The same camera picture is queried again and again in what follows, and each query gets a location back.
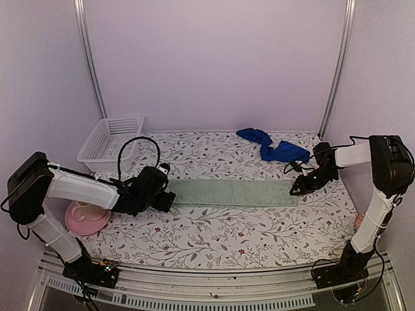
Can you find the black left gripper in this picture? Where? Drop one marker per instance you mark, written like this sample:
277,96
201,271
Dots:
166,202

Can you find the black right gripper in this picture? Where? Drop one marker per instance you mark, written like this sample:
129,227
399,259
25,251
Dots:
304,186

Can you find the light green towel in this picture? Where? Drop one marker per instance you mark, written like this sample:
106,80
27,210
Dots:
235,193

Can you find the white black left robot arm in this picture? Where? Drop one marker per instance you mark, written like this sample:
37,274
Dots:
38,179

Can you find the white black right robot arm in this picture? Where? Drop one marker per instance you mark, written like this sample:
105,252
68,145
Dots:
392,174

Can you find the white plastic basket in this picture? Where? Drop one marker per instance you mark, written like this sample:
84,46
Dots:
100,151

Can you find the pink cup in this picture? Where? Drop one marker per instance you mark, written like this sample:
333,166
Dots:
82,204

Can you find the orange patterned round object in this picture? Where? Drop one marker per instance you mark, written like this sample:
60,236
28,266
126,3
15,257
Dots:
358,221

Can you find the pink plate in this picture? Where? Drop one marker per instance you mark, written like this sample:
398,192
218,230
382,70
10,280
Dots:
86,221

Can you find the aluminium front rail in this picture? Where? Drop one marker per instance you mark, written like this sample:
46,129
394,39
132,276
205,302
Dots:
153,288

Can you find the right aluminium frame post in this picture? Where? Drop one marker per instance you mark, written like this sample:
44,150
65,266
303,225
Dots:
345,38

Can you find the aluminium frame post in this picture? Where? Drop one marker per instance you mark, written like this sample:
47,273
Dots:
82,24
345,38

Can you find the left aluminium frame post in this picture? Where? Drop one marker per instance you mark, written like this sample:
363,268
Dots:
82,24

